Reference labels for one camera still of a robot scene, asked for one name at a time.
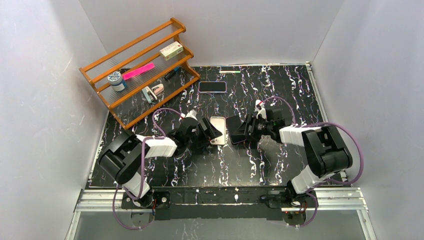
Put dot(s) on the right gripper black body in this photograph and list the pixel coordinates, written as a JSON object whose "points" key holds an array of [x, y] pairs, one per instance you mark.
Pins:
{"points": [[248, 126]]}

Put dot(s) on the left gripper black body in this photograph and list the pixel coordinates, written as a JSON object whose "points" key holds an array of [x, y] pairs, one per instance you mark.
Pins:
{"points": [[204, 131]]}

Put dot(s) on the clear beige phone case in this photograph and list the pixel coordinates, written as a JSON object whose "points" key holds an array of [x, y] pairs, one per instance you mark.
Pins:
{"points": [[219, 123]]}

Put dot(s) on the phone with pink edge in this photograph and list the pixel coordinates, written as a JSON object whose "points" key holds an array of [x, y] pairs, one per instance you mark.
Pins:
{"points": [[237, 138]]}

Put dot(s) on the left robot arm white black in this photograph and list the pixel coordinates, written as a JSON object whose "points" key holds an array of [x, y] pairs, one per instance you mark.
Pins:
{"points": [[124, 159]]}

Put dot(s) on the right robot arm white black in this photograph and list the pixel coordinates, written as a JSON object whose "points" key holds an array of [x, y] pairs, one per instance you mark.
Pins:
{"points": [[326, 151]]}

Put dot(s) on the white green pen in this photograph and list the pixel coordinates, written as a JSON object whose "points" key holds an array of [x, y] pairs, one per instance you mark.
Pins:
{"points": [[224, 72]]}

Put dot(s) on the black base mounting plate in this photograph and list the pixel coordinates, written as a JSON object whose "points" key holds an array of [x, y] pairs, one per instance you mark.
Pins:
{"points": [[235, 202]]}

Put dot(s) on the pink mini stapler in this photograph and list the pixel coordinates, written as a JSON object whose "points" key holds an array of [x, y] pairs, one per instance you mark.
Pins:
{"points": [[158, 89]]}

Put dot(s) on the black marker with blue cap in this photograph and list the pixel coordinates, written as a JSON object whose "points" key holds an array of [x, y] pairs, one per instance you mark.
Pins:
{"points": [[171, 73]]}

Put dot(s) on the orange wooden shelf rack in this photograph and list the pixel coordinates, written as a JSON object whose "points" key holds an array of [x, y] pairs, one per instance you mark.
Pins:
{"points": [[129, 106]]}

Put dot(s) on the neon pink flat strip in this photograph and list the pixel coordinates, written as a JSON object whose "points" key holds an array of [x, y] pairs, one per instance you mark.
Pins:
{"points": [[134, 73]]}

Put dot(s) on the white box with red label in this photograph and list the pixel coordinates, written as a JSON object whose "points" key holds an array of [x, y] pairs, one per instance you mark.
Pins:
{"points": [[171, 50]]}

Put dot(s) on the white jar patterned lid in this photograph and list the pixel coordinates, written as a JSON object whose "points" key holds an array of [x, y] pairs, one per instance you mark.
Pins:
{"points": [[116, 81]]}

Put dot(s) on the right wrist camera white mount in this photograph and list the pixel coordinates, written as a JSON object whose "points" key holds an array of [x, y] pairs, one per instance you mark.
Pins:
{"points": [[260, 110]]}

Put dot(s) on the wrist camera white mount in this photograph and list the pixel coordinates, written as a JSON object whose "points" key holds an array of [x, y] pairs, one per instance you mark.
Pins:
{"points": [[260, 110], [191, 114]]}

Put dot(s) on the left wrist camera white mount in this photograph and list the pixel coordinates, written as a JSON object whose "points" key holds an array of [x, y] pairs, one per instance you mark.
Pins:
{"points": [[191, 114]]}

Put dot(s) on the aluminium rail frame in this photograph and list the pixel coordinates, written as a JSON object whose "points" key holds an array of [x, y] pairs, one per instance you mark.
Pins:
{"points": [[232, 166]]}

